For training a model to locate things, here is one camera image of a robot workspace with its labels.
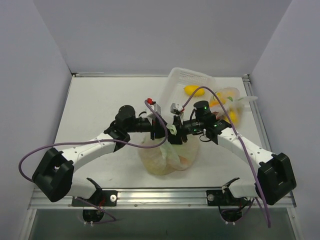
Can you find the yellow fake mango back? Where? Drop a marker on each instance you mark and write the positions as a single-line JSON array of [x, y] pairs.
[[192, 89]]

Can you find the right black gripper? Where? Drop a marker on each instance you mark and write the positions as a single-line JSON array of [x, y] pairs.
[[178, 129]]

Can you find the white plastic basket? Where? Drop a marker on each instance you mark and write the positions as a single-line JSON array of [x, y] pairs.
[[173, 91]]

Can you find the aluminium right rail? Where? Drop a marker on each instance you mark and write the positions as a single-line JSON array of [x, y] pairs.
[[256, 115]]

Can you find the tied clear bag of fruits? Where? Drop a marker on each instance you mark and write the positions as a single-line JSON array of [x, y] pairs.
[[233, 103]]

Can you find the green avocado print plastic bag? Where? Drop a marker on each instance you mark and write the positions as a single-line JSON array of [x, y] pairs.
[[168, 157]]

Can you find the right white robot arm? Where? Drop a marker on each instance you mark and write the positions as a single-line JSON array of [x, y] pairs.
[[273, 174]]

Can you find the aluminium rail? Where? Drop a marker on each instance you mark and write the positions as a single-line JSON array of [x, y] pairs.
[[145, 198], [256, 115]]

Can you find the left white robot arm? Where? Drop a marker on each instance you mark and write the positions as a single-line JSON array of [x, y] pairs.
[[54, 174]]

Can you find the aluminium front rail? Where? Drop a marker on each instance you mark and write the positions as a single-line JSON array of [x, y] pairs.
[[145, 198]]

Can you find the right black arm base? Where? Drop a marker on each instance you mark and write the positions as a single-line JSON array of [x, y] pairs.
[[225, 198]]

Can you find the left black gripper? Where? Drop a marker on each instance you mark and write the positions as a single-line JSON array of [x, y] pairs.
[[153, 128]]

